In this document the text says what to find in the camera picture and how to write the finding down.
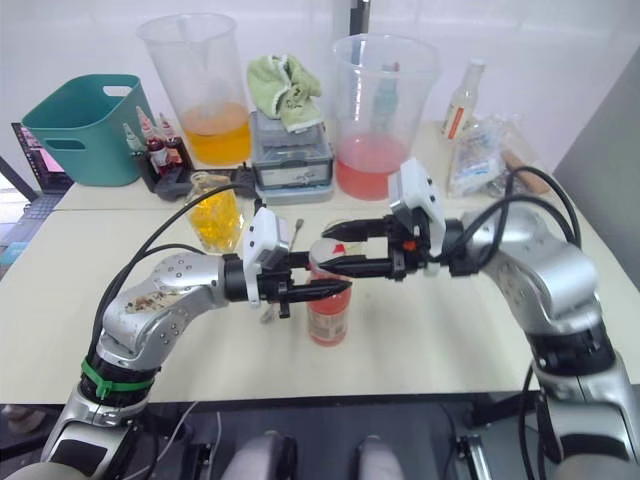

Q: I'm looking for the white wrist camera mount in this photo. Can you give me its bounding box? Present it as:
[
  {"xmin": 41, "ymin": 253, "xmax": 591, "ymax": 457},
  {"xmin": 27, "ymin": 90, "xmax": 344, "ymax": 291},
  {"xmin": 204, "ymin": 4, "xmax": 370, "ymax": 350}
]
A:
[
  {"xmin": 242, "ymin": 206, "xmax": 294, "ymax": 306},
  {"xmin": 387, "ymin": 158, "xmax": 448, "ymax": 275}
]

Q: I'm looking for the black bottle holder tray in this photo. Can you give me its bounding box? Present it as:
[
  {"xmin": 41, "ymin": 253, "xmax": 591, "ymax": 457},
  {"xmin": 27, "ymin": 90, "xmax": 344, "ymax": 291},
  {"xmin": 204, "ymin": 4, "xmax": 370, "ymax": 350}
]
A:
[{"xmin": 141, "ymin": 143, "xmax": 202, "ymax": 202}]

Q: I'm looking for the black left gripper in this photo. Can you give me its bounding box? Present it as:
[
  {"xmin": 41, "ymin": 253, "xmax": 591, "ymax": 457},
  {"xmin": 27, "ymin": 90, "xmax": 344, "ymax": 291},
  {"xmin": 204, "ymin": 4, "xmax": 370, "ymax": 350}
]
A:
[{"xmin": 259, "ymin": 251, "xmax": 354, "ymax": 321}]

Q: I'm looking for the green towel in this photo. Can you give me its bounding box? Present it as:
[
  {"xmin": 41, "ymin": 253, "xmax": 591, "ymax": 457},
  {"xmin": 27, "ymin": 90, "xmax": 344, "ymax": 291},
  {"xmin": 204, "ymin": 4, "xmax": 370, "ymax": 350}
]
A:
[{"xmin": 246, "ymin": 53, "xmax": 324, "ymax": 135}]

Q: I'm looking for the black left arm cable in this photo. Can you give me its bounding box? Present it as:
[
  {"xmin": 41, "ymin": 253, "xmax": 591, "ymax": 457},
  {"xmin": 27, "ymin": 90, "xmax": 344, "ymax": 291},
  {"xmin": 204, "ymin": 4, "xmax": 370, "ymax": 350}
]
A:
[{"xmin": 91, "ymin": 183, "xmax": 266, "ymax": 351}]

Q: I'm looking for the small clear dropper bottle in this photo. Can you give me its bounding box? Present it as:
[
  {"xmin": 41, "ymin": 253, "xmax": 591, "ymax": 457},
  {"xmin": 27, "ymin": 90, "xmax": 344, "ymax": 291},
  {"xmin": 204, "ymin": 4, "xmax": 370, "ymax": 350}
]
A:
[{"xmin": 123, "ymin": 122, "xmax": 147, "ymax": 157}]

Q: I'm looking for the black vertical post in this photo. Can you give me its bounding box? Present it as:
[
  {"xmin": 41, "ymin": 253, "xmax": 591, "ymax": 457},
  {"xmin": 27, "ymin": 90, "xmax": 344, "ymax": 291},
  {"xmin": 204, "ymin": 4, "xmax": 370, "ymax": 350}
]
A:
[{"xmin": 347, "ymin": 0, "xmax": 372, "ymax": 37}]

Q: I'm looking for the red juice bottle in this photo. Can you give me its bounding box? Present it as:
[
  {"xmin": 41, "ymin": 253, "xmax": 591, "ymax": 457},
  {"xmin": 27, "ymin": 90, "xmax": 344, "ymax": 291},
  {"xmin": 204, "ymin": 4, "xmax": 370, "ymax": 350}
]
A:
[{"xmin": 305, "ymin": 238, "xmax": 354, "ymax": 348}]

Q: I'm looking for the clear bottle with orange label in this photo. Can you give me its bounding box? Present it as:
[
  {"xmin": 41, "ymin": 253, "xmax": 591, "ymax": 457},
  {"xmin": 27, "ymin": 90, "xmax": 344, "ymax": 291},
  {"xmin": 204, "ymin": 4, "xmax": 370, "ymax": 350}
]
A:
[{"xmin": 440, "ymin": 58, "xmax": 488, "ymax": 142}]

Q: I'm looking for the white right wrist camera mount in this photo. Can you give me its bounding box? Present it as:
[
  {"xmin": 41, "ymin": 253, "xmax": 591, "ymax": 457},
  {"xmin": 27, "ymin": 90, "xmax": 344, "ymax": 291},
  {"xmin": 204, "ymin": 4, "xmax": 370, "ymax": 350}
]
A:
[{"xmin": 387, "ymin": 158, "xmax": 448, "ymax": 275}]

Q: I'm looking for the small dark red dye bottle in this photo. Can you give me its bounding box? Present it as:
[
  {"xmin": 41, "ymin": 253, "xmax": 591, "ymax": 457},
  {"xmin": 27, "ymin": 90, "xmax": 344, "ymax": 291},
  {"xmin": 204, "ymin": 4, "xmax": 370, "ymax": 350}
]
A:
[{"xmin": 158, "ymin": 113, "xmax": 184, "ymax": 152}]

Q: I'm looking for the wooden handle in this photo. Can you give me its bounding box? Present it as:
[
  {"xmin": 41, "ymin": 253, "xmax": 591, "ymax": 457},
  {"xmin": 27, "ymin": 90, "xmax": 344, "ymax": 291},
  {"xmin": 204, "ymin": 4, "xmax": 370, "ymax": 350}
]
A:
[{"xmin": 501, "ymin": 151, "xmax": 552, "ymax": 194}]

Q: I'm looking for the clear beaker with orange liquid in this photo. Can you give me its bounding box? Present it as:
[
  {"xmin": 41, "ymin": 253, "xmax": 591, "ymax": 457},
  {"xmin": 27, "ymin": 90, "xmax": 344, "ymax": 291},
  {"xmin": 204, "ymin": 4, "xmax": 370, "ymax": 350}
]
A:
[{"xmin": 136, "ymin": 12, "xmax": 253, "ymax": 168}]

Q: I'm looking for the laptop computer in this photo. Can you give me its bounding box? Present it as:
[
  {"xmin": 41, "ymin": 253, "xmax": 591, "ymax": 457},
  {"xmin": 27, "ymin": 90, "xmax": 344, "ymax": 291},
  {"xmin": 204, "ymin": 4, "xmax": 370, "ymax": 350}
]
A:
[{"xmin": 10, "ymin": 121, "xmax": 77, "ymax": 222}]

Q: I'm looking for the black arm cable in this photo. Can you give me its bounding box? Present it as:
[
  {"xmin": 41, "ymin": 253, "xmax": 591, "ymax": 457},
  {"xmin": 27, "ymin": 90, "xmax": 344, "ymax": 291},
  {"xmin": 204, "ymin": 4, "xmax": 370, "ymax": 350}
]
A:
[
  {"xmin": 439, "ymin": 166, "xmax": 584, "ymax": 275},
  {"xmin": 91, "ymin": 183, "xmax": 266, "ymax": 351}
]

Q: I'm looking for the thin white cable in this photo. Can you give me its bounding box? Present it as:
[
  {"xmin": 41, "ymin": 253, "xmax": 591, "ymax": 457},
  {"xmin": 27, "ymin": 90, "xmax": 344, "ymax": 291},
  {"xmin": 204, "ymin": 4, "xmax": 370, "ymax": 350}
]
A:
[{"xmin": 153, "ymin": 399, "xmax": 224, "ymax": 467}]

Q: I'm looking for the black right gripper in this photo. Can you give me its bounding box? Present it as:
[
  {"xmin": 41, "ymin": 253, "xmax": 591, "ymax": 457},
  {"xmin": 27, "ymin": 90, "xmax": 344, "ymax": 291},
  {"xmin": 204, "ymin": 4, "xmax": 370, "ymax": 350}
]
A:
[{"xmin": 312, "ymin": 213, "xmax": 433, "ymax": 282}]

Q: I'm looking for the green cable tie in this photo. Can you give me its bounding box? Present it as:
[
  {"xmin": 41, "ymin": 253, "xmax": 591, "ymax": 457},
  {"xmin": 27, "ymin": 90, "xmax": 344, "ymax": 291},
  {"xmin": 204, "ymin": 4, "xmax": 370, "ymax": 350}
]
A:
[{"xmin": 80, "ymin": 356, "xmax": 157, "ymax": 402}]

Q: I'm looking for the grey rounded shape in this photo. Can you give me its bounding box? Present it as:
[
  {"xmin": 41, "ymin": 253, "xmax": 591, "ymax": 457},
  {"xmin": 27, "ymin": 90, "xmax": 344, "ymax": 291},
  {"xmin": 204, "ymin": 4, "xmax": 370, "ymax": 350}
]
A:
[
  {"xmin": 355, "ymin": 433, "xmax": 407, "ymax": 480},
  {"xmin": 221, "ymin": 431, "xmax": 297, "ymax": 480}
]

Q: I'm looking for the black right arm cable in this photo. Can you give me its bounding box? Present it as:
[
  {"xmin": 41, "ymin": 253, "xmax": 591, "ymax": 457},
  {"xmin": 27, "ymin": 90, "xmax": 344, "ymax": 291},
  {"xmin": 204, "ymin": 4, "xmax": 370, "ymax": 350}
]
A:
[{"xmin": 439, "ymin": 166, "xmax": 584, "ymax": 275}]

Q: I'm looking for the clear plastic bag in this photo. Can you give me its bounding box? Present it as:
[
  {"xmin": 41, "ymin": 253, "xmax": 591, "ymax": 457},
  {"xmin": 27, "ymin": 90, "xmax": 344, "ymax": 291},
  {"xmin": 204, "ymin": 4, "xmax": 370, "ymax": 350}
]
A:
[{"xmin": 446, "ymin": 113, "xmax": 527, "ymax": 199}]

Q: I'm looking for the teal plastic bin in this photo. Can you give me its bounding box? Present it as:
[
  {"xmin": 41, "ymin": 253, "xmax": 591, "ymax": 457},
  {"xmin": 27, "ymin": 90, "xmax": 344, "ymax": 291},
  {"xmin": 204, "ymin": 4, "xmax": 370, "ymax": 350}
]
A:
[{"xmin": 20, "ymin": 74, "xmax": 157, "ymax": 188}]

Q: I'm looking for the clear beaker with pink liquid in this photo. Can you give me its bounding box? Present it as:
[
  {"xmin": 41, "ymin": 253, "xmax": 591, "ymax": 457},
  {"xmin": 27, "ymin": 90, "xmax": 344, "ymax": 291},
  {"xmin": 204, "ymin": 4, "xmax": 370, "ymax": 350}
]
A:
[{"xmin": 331, "ymin": 33, "xmax": 442, "ymax": 202}]

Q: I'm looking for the square bottle with yellow liquid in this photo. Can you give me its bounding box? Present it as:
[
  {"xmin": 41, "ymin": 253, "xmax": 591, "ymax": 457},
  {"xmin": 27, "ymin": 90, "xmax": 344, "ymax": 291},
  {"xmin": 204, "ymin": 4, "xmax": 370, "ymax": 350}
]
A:
[{"xmin": 185, "ymin": 171, "xmax": 247, "ymax": 254}]

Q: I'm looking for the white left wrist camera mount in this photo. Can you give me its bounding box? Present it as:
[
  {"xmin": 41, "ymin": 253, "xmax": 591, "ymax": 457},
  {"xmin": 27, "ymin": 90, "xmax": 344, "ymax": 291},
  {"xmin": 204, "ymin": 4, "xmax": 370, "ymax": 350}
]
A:
[{"xmin": 242, "ymin": 206, "xmax": 294, "ymax": 306}]

